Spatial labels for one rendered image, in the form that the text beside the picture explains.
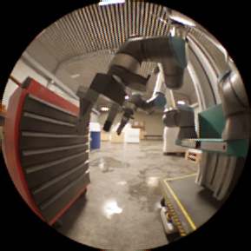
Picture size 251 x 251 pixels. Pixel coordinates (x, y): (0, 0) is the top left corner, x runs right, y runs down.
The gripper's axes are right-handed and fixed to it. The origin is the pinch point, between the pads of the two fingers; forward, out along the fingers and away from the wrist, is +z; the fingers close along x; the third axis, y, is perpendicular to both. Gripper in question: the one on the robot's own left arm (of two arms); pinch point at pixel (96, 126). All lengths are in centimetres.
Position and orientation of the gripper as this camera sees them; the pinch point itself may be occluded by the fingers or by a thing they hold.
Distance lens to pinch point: 25.3
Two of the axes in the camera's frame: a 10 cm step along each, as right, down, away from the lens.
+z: -4.0, 9.1, 1.1
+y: -8.8, -4.1, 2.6
